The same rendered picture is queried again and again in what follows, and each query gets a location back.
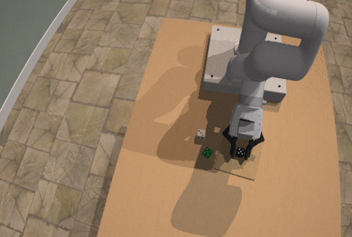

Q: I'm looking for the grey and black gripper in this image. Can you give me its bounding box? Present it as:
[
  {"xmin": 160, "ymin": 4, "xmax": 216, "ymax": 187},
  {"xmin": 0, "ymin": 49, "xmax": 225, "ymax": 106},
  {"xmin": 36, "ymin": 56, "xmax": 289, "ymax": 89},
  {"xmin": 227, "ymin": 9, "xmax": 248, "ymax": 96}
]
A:
[{"xmin": 222, "ymin": 103, "xmax": 265, "ymax": 160}]

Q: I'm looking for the green die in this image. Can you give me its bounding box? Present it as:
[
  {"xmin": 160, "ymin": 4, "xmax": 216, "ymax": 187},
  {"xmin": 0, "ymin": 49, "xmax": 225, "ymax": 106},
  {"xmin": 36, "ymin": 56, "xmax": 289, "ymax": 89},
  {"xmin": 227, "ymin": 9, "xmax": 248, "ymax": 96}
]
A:
[{"xmin": 202, "ymin": 147, "xmax": 212, "ymax": 159}]

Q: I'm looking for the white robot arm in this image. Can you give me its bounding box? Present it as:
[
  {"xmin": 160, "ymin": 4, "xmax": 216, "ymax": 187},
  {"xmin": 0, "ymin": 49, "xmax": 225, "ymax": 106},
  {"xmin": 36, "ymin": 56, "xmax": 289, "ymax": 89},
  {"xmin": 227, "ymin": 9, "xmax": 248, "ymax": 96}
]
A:
[{"xmin": 226, "ymin": 0, "xmax": 329, "ymax": 107}]

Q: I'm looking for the white die with black pips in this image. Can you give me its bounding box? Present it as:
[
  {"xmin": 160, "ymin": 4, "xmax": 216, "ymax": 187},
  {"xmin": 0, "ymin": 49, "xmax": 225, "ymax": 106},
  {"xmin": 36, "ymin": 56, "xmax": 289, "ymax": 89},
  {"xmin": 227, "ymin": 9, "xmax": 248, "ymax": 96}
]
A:
[{"xmin": 197, "ymin": 129, "xmax": 205, "ymax": 139}]

